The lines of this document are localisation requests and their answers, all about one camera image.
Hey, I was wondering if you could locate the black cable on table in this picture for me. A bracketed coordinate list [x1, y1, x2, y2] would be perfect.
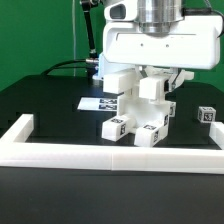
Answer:
[40, 59, 88, 77]

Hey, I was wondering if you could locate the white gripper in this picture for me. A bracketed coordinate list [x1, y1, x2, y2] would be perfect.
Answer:
[103, 16, 223, 91]

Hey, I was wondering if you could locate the white U-shaped fence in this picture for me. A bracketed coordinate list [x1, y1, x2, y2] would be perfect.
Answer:
[0, 114, 224, 174]

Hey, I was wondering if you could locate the white chair back part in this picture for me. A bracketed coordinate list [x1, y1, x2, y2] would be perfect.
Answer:
[139, 66, 194, 101]

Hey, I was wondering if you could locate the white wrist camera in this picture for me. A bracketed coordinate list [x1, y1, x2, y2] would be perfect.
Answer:
[104, 0, 138, 21]

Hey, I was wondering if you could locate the white tag base sheet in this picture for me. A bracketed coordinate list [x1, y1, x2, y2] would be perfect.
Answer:
[78, 97, 117, 111]

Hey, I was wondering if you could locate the white chair seat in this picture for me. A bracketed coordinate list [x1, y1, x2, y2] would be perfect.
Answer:
[117, 87, 176, 139]

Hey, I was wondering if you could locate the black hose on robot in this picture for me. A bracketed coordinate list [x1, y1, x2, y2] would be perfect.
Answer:
[79, 0, 100, 69]

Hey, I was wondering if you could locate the white long chair part left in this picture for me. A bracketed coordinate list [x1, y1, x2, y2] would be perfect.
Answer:
[103, 68, 136, 94]

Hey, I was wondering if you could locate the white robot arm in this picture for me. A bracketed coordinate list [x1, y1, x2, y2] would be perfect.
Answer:
[98, 0, 224, 91]

